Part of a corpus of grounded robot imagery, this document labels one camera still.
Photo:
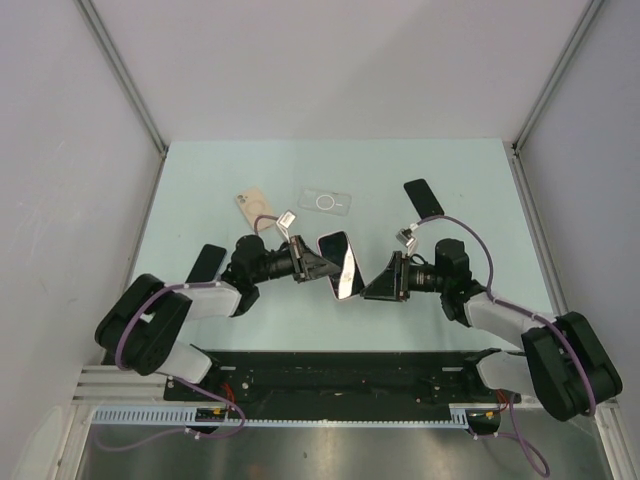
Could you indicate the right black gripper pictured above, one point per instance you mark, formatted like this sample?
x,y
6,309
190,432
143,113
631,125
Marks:
x,y
393,283

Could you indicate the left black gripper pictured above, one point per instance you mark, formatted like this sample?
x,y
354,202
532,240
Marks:
x,y
307,265

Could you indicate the pink phone case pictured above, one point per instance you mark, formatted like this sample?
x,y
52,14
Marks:
x,y
350,295

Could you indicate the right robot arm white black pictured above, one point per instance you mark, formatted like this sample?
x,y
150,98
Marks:
x,y
560,362

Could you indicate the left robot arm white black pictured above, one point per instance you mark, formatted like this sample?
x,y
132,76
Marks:
x,y
141,330

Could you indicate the clear magsafe phone case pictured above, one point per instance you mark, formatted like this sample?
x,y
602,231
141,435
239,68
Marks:
x,y
326,202

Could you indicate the beige magsafe phone case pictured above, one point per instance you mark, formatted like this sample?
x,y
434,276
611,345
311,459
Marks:
x,y
253,205

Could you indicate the black phone far right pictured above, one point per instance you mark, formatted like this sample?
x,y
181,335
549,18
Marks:
x,y
423,199

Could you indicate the black phone near left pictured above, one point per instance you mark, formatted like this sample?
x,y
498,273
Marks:
x,y
207,264

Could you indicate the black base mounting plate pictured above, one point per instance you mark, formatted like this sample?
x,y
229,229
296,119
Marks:
x,y
358,407

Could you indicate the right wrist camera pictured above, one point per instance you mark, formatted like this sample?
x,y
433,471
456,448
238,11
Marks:
x,y
408,240

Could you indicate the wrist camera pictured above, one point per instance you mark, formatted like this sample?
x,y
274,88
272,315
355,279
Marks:
x,y
284,222
408,240

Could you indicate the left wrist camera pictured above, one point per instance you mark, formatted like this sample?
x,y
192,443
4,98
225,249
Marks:
x,y
284,222

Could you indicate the white slotted cable duct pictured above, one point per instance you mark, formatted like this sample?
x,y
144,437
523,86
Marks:
x,y
448,417

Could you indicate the left aluminium corner post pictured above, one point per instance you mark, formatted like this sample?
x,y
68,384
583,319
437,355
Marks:
x,y
116,63

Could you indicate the aluminium corner post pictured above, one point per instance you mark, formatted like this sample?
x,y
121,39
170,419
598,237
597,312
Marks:
x,y
116,63
576,39

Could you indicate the right aluminium corner post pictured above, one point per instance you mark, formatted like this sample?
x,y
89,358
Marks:
x,y
576,39

